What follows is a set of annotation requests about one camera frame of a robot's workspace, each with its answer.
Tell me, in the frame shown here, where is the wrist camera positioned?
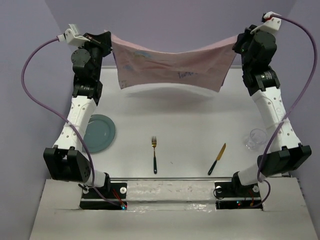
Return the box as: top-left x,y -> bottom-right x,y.
250,11 -> 282,35
57,24 -> 90,47

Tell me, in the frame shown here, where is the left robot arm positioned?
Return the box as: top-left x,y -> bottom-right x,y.
43,31 -> 112,198

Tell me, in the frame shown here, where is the clear drinking glass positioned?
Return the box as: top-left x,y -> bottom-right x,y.
244,128 -> 267,151

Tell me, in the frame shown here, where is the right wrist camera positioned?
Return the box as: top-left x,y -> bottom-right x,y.
250,11 -> 282,35

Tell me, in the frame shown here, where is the gold knife green handle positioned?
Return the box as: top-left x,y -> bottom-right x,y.
207,143 -> 227,176

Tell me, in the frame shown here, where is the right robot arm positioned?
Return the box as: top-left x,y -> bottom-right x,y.
230,25 -> 312,196

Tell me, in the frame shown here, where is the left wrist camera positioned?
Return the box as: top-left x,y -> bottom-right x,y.
57,24 -> 90,47

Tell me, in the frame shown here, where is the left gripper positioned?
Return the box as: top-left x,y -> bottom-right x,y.
77,31 -> 113,81

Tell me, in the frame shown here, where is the gold fork green handle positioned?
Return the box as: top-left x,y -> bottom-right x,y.
151,136 -> 158,174

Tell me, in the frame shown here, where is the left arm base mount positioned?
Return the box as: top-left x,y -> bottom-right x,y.
79,181 -> 128,211

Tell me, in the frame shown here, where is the teal plate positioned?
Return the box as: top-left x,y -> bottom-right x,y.
83,114 -> 116,154

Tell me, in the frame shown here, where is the pink cloth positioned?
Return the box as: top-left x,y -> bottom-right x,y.
111,34 -> 237,92

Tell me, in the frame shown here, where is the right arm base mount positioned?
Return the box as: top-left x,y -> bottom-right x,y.
213,181 -> 262,210

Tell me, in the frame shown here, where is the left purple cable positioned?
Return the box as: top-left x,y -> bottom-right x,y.
20,37 -> 125,207

